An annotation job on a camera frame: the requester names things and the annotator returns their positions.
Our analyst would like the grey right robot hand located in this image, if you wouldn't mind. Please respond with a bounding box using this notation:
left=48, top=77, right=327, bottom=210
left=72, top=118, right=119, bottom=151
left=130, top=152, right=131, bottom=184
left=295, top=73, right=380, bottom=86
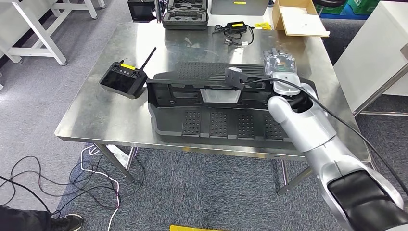
left=263, top=48, right=297, bottom=77

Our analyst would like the long black plastic part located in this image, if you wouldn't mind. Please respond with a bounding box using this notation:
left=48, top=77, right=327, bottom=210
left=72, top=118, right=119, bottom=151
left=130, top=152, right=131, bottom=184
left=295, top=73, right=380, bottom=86
left=146, top=75, right=288, bottom=111

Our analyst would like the open cardboard box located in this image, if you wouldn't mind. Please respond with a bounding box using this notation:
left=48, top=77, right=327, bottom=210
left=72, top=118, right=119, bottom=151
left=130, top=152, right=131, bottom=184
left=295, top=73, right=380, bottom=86
left=271, top=0, right=331, bottom=38

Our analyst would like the black power adapter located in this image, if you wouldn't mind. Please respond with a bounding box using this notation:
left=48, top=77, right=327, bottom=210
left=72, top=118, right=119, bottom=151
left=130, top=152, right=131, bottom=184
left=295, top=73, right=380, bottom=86
left=212, top=21, right=255, bottom=47

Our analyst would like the grey flat case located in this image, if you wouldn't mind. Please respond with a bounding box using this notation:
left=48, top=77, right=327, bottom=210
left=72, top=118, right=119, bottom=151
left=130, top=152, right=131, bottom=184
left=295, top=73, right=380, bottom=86
left=210, top=0, right=271, bottom=16

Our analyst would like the black swivel chair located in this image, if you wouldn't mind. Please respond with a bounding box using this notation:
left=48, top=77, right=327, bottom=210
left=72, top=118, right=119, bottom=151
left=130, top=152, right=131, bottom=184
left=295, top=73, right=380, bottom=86
left=312, top=0, right=348, bottom=9

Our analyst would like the blue plastic crate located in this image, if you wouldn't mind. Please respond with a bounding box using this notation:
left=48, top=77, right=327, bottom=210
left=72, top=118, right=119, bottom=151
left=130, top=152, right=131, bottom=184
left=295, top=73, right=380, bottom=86
left=319, top=3, right=367, bottom=20

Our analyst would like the white board panel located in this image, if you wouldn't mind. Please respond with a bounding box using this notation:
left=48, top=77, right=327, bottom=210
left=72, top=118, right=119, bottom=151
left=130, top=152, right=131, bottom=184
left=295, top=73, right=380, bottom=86
left=333, top=0, right=408, bottom=113

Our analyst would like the green plastic crate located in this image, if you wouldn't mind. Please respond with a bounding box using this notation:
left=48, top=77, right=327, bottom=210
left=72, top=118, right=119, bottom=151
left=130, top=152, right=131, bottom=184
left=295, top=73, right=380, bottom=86
left=347, top=0, right=382, bottom=15

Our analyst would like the black foam case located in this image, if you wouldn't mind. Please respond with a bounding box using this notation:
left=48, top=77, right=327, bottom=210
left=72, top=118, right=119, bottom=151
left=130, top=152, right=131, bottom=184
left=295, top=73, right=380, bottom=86
left=162, top=0, right=209, bottom=30

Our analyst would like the large black moulded panel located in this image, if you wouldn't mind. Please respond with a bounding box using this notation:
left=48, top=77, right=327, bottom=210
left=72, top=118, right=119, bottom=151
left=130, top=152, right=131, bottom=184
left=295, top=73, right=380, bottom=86
left=148, top=61, right=319, bottom=151

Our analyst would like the black monitor box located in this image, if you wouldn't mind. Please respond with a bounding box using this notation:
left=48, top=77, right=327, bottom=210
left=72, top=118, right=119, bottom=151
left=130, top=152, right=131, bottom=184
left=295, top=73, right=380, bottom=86
left=127, top=0, right=157, bottom=22

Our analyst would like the black remote controller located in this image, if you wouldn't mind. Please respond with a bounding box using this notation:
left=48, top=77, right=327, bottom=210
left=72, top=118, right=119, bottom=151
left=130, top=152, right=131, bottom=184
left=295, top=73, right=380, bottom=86
left=99, top=47, right=157, bottom=100

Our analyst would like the yellow floor tape square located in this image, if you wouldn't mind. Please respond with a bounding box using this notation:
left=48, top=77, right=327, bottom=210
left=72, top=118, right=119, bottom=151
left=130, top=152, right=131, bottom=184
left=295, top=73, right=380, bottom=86
left=169, top=224, right=224, bottom=231

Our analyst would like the white power strip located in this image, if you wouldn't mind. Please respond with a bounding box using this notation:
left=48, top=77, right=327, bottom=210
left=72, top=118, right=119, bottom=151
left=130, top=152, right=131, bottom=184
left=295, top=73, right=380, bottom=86
left=106, top=145, right=131, bottom=167

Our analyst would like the person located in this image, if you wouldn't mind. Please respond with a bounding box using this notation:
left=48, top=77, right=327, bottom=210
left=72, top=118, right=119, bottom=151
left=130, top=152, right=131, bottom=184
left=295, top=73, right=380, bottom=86
left=0, top=205, right=84, bottom=231

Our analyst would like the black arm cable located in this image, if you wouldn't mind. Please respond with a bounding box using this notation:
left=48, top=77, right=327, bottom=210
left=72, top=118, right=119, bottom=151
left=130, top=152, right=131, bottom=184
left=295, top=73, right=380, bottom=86
left=243, top=77, right=408, bottom=197

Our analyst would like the white frame table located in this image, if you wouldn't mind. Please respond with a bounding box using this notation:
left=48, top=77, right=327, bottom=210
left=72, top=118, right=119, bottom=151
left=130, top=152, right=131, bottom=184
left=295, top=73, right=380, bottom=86
left=51, top=0, right=106, bottom=19
left=0, top=0, right=68, bottom=66

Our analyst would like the white floor cable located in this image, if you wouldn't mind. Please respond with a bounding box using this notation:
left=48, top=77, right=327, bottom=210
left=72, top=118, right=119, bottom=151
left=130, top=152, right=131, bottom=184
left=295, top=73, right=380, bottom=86
left=79, top=144, right=122, bottom=231

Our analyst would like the black floor cable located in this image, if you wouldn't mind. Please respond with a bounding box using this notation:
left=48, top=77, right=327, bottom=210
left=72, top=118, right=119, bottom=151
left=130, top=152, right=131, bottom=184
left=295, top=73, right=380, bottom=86
left=0, top=154, right=146, bottom=220

